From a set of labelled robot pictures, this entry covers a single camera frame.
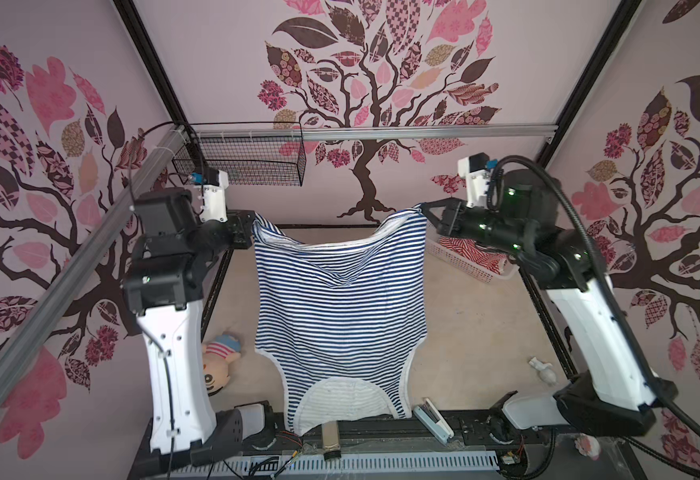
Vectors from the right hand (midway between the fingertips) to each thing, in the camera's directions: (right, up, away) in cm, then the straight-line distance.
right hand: (426, 202), depth 56 cm
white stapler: (+6, -52, +19) cm, 56 cm away
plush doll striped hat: (-52, -38, +25) cm, 70 cm away
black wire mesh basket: (-47, +23, +39) cm, 65 cm away
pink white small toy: (+40, -55, +12) cm, 69 cm away
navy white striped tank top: (-16, -24, +5) cm, 30 cm away
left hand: (-35, -3, +4) cm, 35 cm away
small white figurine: (+39, -43, +25) cm, 63 cm away
